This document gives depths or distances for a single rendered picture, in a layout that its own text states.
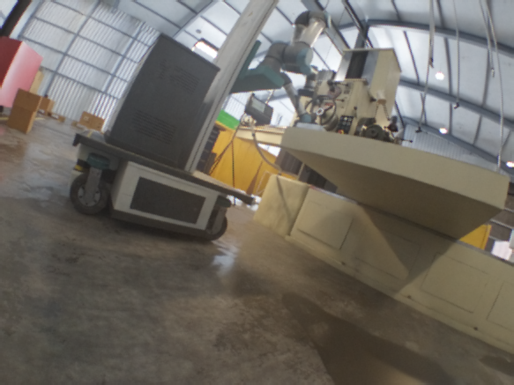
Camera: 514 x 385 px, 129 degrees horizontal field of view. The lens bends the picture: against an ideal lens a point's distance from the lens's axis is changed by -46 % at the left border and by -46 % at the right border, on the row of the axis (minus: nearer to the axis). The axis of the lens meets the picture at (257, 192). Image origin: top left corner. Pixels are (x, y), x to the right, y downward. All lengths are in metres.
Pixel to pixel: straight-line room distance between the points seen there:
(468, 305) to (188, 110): 2.17
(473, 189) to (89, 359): 1.01
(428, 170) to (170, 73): 1.04
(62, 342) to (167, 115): 0.89
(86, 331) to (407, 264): 1.89
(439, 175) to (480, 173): 0.14
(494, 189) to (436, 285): 1.24
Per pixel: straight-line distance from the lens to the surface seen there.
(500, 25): 9.46
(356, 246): 2.02
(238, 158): 4.87
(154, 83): 1.02
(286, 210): 2.41
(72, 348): 0.49
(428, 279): 1.92
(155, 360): 0.50
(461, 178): 0.80
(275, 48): 1.38
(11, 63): 3.45
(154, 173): 0.96
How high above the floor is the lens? 0.39
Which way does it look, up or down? 1 degrees down
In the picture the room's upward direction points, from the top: 22 degrees clockwise
